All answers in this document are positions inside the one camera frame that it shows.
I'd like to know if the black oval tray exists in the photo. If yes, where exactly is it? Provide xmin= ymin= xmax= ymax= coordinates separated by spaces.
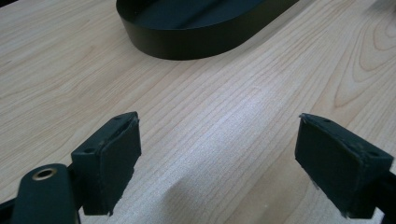
xmin=116 ymin=0 xmax=301 ymax=61

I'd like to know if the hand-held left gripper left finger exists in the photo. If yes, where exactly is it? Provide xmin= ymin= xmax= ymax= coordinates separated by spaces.
xmin=70 ymin=111 xmax=142 ymax=217

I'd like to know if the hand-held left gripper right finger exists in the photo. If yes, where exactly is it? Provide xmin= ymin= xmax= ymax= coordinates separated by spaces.
xmin=294 ymin=113 xmax=394 ymax=219

